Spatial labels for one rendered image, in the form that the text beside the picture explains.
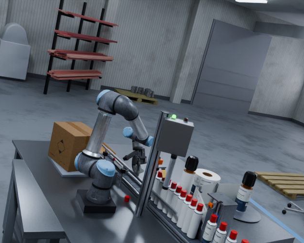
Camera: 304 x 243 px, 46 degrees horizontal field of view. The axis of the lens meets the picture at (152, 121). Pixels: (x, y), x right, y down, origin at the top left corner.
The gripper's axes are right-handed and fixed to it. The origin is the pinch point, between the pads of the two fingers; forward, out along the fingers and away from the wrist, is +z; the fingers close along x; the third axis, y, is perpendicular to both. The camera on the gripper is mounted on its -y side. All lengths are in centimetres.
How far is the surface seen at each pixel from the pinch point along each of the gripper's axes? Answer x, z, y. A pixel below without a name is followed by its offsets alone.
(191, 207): -59, 21, -2
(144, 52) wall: 632, -410, 445
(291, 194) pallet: 130, 24, 368
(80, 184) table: 12.9, 4.6, -36.5
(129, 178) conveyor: 9.4, 0.8, -0.2
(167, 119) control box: -61, -27, -17
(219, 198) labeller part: -72, 17, 8
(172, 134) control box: -59, -19, -13
